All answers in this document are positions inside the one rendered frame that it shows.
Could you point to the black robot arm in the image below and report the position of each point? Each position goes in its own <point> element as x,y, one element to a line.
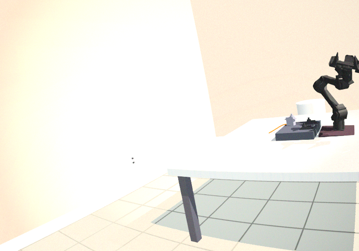
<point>340,82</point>

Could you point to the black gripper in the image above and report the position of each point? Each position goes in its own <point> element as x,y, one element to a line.
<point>346,67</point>

